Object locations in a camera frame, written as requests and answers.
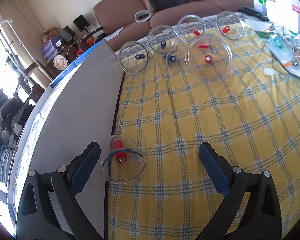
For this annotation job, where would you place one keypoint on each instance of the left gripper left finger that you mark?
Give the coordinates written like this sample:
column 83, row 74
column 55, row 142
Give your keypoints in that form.
column 36, row 218

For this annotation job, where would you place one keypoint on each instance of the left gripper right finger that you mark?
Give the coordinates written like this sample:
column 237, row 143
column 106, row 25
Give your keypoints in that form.
column 250, row 208

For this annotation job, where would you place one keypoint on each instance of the large clear cup red valve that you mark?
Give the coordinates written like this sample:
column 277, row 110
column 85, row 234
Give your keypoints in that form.
column 208, row 58

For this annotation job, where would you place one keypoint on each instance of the round biscuit tin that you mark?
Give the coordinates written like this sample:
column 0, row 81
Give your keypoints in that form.
column 60, row 62

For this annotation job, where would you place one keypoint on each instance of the yellow plaid cloth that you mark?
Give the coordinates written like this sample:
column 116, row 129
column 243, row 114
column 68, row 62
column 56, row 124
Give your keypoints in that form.
column 251, row 117

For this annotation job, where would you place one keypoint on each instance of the small clear cup blue valve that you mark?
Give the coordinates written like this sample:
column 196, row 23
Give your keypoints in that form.
column 174, row 60

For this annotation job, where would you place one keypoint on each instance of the brown sofa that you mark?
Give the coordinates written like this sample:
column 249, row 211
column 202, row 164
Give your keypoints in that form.
column 119, row 14

